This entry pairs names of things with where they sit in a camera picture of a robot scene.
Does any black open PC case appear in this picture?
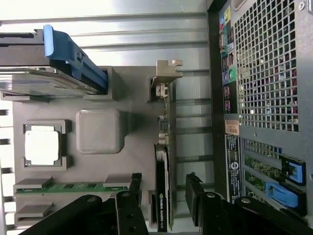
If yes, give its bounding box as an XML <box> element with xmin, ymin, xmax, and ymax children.
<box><xmin>207</xmin><ymin>0</ymin><xmax>313</xmax><ymax>222</ymax></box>

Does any grey printed parts rack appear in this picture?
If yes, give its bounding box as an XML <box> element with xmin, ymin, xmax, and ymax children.
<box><xmin>0</xmin><ymin>65</ymin><xmax>177</xmax><ymax>231</ymax></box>

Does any hard disk with blue caddy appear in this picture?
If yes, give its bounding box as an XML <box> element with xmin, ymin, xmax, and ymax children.
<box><xmin>0</xmin><ymin>24</ymin><xmax>110</xmax><ymax>95</ymax></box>

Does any blue case latch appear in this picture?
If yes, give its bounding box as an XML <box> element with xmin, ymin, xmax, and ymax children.
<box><xmin>265</xmin><ymin>182</ymin><xmax>306</xmax><ymax>216</ymax></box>

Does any silver CPU chip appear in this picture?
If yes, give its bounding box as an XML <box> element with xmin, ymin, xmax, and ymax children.
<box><xmin>25</xmin><ymin>126</ymin><xmax>61</xmax><ymax>165</ymax></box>

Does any green RAM stick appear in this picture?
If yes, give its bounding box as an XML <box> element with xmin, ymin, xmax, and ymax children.
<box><xmin>14</xmin><ymin>182</ymin><xmax>129</xmax><ymax>194</ymax></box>

